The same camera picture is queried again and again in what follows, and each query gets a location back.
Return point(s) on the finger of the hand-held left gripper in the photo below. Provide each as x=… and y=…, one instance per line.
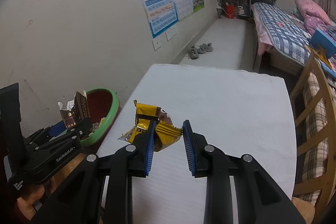
x=76, y=133
x=56, y=130

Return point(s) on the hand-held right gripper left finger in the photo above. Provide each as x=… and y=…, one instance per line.
x=149, y=150

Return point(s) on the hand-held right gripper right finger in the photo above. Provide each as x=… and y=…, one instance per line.
x=189, y=150

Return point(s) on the yellow snack wrapper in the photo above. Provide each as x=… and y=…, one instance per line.
x=168, y=134

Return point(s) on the dark brown snack wrapper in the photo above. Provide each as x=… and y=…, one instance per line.
x=78, y=108

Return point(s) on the green-rimmed red basin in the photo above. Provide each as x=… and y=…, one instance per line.
x=99, y=103

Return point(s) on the person's left hand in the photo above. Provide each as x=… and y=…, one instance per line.
x=29, y=197

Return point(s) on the grey sneaker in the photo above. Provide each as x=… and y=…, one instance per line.
x=204, y=48
x=193, y=53

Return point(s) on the tan fluffy cushion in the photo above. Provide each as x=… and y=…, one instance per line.
x=302, y=209

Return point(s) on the plaid chair cushion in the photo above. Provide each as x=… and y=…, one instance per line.
x=315, y=113

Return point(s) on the pink bed sheet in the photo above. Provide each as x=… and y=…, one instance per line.
x=263, y=40

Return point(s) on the wooden chair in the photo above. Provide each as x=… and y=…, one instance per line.
x=307, y=82

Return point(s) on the red bucket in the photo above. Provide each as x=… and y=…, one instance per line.
x=230, y=11

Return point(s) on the bed with plaid blanket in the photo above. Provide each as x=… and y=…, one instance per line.
x=281, y=29

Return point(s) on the colourful picture book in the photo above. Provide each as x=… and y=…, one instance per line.
x=326, y=62

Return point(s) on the blue book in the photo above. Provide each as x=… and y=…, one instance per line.
x=323, y=41

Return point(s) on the pink duvet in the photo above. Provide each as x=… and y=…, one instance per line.
x=312, y=14

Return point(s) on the single white wall socket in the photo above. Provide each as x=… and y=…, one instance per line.
x=157, y=45

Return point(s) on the double white wall socket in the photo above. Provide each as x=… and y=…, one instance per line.
x=171, y=34

